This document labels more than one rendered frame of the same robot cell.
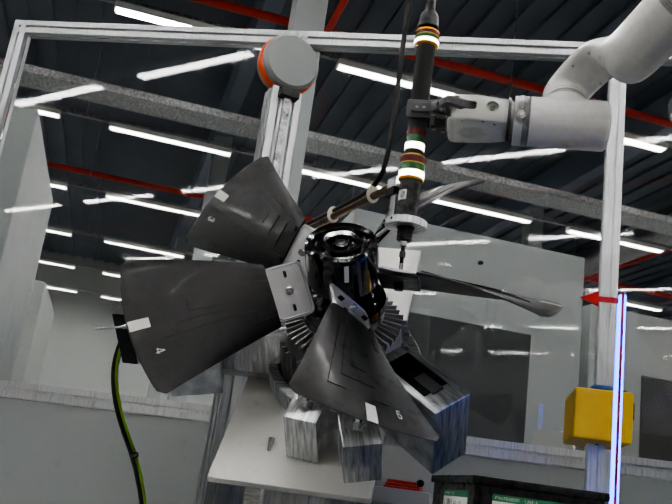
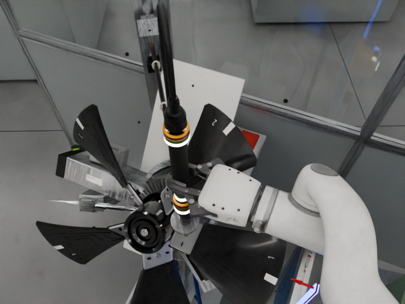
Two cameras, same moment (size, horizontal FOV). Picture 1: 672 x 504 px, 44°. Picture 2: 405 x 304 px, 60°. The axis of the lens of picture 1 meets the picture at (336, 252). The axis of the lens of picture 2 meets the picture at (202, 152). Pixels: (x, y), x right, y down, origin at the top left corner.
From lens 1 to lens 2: 1.59 m
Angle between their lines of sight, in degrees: 71
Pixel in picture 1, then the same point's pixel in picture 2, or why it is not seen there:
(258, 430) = not seen: hidden behind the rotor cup
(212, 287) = (84, 236)
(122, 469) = (122, 88)
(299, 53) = not seen: outside the picture
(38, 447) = (82, 72)
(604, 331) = (395, 82)
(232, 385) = (153, 91)
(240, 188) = (88, 128)
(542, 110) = (275, 234)
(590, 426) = not seen: hidden behind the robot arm
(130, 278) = (43, 230)
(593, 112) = (320, 251)
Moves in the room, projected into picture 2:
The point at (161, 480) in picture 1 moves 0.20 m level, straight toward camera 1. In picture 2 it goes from (140, 96) to (133, 126)
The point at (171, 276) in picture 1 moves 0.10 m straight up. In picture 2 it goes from (61, 231) to (49, 217)
